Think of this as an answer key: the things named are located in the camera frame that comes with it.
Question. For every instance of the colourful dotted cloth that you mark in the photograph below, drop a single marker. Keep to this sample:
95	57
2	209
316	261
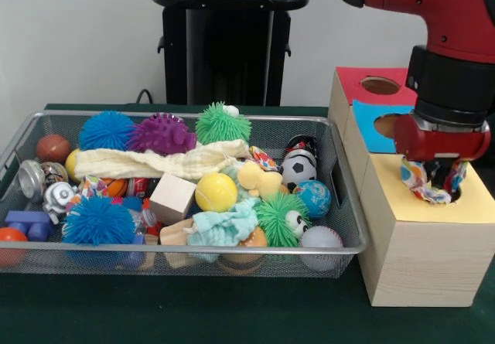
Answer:
414	174

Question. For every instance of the green spiky ball with eyes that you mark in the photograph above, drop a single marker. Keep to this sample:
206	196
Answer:
272	220

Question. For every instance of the blue spiky ball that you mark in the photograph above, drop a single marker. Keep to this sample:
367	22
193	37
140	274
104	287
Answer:
104	129
96	220

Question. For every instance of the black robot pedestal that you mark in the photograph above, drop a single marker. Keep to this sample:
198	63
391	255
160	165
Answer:
232	50

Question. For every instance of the shallow mesh bin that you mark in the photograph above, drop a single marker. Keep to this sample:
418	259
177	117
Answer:
328	158

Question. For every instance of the cream muslin cloth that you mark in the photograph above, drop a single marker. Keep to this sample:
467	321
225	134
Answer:
154	164

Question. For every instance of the wooden box with three holes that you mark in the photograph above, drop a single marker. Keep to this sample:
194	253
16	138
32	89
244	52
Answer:
425	263

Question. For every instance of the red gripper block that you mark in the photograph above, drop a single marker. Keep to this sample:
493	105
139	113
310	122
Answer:
441	145

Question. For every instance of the mint green cloth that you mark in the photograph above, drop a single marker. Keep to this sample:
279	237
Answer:
224	224

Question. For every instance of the blue globe ball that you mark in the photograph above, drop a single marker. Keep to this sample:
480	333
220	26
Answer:
315	199

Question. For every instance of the green spiky ball white nub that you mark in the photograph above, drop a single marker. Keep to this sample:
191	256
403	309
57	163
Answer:
222	125

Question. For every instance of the dark green table cloth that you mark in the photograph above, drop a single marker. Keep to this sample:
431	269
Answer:
232	313

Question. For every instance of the black and white soccer ball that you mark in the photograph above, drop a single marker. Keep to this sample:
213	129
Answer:
298	170

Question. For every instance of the purple spiky toy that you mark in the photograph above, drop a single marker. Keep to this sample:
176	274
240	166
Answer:
162	135

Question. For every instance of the yellow tennis ball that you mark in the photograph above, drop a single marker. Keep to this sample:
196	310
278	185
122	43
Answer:
216	192

